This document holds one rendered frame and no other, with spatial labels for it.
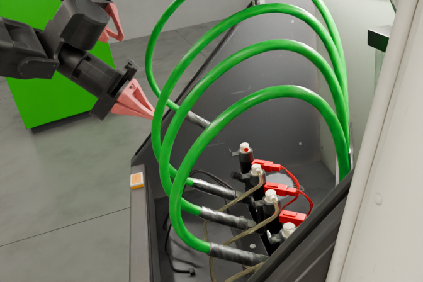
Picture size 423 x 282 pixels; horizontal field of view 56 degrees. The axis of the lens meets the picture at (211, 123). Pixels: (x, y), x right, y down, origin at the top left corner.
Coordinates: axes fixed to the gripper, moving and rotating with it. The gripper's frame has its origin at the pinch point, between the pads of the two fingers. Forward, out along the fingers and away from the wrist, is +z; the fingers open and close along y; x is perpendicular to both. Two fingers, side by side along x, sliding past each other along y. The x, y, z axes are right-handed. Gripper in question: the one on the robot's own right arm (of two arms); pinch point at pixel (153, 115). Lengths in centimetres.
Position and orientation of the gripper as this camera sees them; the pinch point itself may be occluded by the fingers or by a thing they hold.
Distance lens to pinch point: 70.3
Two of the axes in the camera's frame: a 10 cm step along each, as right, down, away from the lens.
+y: 5.8, -7.0, -4.1
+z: 8.1, 5.6, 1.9
